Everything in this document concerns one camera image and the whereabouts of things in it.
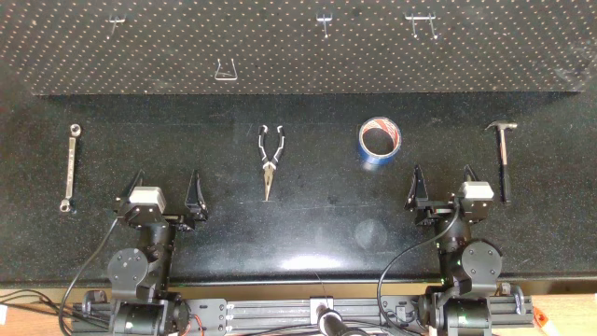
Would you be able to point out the hammer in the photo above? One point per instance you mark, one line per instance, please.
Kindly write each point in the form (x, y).
(503, 158)

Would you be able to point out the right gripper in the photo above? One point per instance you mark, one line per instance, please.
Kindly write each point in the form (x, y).
(434, 211)

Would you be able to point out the black and white pliers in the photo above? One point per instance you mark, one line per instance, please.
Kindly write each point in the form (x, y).
(268, 179)

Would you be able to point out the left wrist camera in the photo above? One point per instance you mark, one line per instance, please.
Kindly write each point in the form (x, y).
(148, 198)

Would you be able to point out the mounting rail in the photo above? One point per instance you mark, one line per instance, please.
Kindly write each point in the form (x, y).
(270, 312)

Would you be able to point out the metal hook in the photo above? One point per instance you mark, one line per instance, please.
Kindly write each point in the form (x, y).
(226, 79)
(324, 28)
(116, 20)
(420, 18)

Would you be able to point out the roll of blue tape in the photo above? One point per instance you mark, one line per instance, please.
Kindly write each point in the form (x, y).
(373, 158)

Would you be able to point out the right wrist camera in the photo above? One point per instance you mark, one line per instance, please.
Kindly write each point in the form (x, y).
(476, 191)

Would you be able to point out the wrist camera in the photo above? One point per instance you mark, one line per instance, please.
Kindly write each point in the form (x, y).
(476, 191)
(148, 198)

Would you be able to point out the black pegboard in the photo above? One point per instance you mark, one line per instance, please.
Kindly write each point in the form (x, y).
(280, 46)

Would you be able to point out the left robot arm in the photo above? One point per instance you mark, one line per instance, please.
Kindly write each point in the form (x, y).
(130, 273)

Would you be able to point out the orange and white object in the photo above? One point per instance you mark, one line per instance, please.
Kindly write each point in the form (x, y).
(541, 319)

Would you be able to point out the wrench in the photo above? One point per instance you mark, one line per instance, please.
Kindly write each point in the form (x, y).
(71, 163)

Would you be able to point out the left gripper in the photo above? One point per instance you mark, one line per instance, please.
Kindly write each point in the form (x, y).
(175, 220)

